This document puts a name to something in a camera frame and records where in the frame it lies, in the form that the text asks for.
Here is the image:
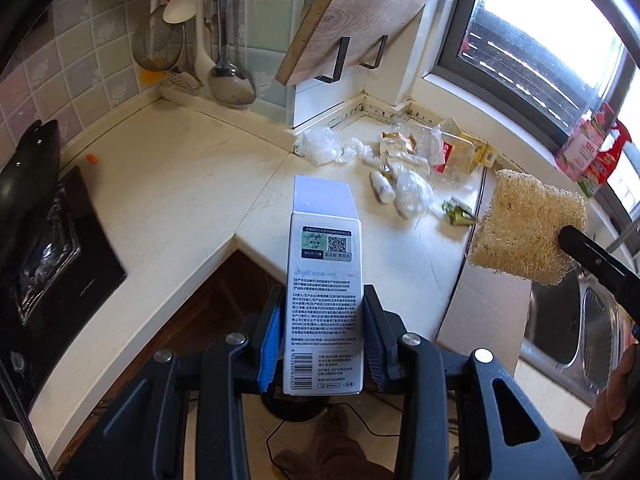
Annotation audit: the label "white printed carton box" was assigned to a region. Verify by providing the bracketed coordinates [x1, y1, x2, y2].
[282, 175, 366, 396]

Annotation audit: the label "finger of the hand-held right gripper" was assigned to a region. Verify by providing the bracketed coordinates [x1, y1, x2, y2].
[557, 225, 640, 321]

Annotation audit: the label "green foil wrapper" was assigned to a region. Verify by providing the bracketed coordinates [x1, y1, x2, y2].
[442, 197, 478, 226]

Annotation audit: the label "clear plastic bag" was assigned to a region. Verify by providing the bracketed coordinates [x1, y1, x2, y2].
[392, 162, 435, 217]

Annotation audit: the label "dark window frame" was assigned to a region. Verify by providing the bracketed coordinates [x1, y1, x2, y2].
[435, 0, 640, 161]

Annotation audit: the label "clear snack wrapper with cake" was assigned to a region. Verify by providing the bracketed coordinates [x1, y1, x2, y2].
[380, 130, 431, 171]

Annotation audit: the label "small white bottle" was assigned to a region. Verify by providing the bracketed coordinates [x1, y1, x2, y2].
[370, 170, 396, 204]

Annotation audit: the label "black glass cooktop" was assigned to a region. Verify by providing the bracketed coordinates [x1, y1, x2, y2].
[0, 165, 128, 411]

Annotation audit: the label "wide wooden cabinet door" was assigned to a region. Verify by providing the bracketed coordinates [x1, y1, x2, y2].
[50, 247, 273, 466]

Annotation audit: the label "yellow carton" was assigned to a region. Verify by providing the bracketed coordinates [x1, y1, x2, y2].
[440, 117, 501, 168]

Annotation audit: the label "clear plastic clamshell red label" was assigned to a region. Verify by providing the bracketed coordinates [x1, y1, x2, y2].
[415, 125, 488, 186]

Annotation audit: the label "red pink packets on sill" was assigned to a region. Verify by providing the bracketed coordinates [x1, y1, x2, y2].
[555, 102, 611, 181]

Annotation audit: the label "person's right hand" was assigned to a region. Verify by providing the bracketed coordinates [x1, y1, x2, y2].
[580, 342, 640, 453]

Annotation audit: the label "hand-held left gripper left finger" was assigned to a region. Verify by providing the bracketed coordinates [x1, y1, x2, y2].
[60, 285, 286, 480]

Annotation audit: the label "person's left leg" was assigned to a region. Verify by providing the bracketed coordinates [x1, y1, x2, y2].
[300, 405, 386, 480]

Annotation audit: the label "wooden corner cabinet door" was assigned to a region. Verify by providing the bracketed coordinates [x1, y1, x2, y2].
[236, 247, 291, 331]

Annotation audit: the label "black metal bracket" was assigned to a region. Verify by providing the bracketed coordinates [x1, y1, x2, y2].
[359, 35, 388, 69]
[314, 35, 351, 83]

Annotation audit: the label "beige loofah sponge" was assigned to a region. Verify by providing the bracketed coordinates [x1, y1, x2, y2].
[467, 169, 590, 287]

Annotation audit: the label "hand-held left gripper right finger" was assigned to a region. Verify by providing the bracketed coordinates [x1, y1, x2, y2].
[362, 284, 583, 480]

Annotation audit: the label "stainless steel sink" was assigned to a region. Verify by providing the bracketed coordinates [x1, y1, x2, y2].
[520, 260, 640, 406]

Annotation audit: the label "white slotted spatula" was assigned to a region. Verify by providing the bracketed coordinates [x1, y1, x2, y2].
[165, 0, 213, 90]

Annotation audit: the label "black wok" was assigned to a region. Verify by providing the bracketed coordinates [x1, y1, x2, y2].
[0, 119, 61, 241]

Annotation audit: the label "wooden cutting board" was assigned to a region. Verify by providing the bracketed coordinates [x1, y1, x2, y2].
[276, 0, 438, 87]

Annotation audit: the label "flat rectangular board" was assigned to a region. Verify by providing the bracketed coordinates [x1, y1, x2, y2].
[436, 165, 535, 367]

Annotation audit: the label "clear plastic wrap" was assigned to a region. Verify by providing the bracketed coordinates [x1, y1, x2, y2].
[295, 127, 373, 166]

